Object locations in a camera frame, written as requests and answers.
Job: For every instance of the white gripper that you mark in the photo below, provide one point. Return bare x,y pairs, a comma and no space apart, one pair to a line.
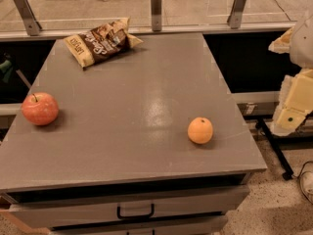
303,46

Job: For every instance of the orange fruit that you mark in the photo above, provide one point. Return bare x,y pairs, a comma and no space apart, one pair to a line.
200,130

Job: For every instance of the brown chip bag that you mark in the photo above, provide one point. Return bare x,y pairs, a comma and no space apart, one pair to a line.
102,42

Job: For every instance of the black stand leg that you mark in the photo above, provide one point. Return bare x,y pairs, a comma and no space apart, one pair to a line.
288,172

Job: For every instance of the white shoe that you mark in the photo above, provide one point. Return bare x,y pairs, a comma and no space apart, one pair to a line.
306,185

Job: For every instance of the grey lower drawer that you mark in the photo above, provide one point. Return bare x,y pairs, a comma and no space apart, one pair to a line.
196,225

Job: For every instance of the grey drawer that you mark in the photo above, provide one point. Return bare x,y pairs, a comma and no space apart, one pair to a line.
196,225
103,209

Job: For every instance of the red apple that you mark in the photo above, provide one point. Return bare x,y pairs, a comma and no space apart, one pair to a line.
40,108

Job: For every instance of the grey upper drawer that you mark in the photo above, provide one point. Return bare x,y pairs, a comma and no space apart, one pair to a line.
103,209

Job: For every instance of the right metal bracket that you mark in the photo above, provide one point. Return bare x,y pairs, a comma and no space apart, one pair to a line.
235,18

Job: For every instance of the metal bracket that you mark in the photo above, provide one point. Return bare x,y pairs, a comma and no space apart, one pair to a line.
31,24
156,15
235,18

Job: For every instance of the grey metal rail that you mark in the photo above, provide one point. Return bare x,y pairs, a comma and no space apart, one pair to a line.
11,36

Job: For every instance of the middle metal bracket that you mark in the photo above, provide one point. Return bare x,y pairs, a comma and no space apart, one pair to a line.
156,15

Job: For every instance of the black upper drawer handle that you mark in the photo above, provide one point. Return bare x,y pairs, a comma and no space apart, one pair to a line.
135,212

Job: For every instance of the left metal bracket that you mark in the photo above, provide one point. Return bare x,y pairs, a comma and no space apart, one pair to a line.
31,24

